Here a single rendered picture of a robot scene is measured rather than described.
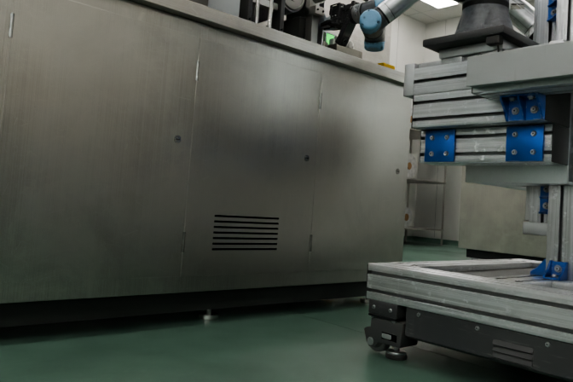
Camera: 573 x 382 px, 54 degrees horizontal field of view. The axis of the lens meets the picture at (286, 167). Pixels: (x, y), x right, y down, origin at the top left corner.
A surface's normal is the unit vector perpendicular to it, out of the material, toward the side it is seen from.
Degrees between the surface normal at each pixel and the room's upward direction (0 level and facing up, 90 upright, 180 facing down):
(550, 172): 90
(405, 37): 90
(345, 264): 90
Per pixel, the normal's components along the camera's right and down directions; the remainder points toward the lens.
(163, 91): 0.66, 0.00
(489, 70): -0.74, -0.10
